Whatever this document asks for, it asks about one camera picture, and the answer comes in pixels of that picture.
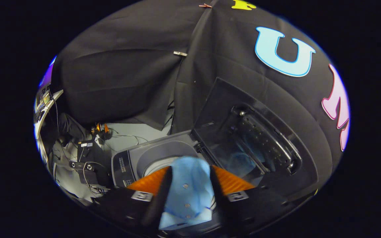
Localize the computer monitor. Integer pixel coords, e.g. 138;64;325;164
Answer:
38;56;57;89

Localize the white desk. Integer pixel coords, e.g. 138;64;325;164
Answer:
33;89;64;159

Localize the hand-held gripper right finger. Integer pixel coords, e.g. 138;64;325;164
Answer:
209;165;297;234

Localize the grey top-load washing machine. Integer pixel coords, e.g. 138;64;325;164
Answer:
111;130;217;190

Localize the dark glass washing machine lid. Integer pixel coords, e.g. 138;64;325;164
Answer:
192;77;320;199

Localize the orange black device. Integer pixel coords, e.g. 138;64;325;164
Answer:
91;122;113;140

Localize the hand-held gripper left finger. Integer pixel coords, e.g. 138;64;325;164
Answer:
91;166;173;232

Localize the black equipment box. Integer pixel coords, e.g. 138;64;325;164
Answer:
70;140;111;185

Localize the light blue button shirt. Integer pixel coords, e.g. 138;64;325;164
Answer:
158;156;215;231

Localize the black backdrop cloth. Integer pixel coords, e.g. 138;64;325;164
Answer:
50;0;351;199

